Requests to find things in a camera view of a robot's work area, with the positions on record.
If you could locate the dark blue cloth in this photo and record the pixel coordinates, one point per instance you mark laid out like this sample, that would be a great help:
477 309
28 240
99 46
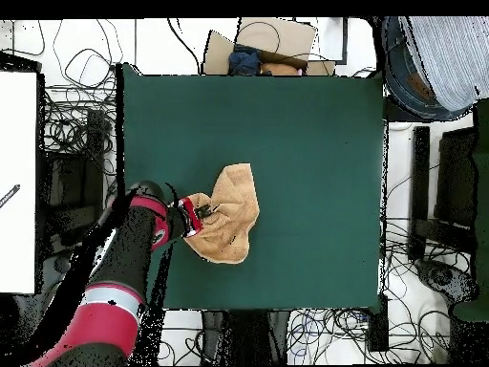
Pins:
244 61

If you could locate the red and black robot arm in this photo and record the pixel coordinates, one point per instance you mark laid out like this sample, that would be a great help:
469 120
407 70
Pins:
122 267

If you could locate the black stand foot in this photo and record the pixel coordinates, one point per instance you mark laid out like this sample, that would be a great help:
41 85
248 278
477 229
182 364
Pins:
443 277

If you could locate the black upright bar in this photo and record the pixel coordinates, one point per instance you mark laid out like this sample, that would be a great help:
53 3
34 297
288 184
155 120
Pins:
419 183

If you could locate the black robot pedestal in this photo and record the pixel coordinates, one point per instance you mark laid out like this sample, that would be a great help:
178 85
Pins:
248 336

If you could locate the black pen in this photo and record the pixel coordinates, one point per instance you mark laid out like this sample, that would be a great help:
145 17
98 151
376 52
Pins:
9 195

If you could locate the dark green cloth cover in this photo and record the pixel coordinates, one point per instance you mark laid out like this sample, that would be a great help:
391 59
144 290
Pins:
482 191

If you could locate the dark green table cloth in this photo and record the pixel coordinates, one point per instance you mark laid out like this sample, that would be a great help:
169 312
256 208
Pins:
324 153

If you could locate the black power strip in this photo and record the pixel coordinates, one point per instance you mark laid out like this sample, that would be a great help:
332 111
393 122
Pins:
378 325

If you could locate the black chair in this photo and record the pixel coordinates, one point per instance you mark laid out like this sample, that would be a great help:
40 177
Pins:
456 179

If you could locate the orange cloth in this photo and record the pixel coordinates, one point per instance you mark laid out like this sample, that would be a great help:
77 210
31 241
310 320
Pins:
279 69

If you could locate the brown cardboard box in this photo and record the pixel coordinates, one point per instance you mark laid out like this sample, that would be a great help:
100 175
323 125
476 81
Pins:
290 38

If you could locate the tan terry towel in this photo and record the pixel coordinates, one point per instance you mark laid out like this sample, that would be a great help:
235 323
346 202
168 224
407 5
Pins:
233 218

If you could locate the person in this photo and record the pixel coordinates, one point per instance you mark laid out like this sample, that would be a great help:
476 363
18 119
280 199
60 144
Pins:
447 57

